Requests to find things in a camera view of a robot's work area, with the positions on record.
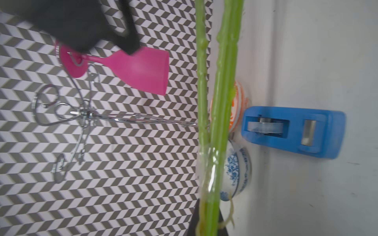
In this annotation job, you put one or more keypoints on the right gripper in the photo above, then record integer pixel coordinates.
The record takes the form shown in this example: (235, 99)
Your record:
(79, 25)

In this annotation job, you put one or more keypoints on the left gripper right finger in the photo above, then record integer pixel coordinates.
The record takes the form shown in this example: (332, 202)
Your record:
(222, 231)

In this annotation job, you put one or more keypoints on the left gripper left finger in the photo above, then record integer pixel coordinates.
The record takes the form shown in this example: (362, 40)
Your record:
(194, 220)

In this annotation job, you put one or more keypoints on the blue tape dispenser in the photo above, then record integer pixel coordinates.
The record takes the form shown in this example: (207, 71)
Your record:
(311, 132)

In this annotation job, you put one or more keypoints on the pink plastic wine glass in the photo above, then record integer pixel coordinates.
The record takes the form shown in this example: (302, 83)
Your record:
(146, 70)

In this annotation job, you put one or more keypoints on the blue patterned bowl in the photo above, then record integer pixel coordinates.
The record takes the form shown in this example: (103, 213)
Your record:
(237, 171)

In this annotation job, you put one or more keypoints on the chrome glass holder stand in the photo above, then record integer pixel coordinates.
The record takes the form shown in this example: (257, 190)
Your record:
(49, 110)

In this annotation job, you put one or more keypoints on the orange patterned bowl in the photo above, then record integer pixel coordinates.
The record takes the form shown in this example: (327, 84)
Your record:
(239, 104)

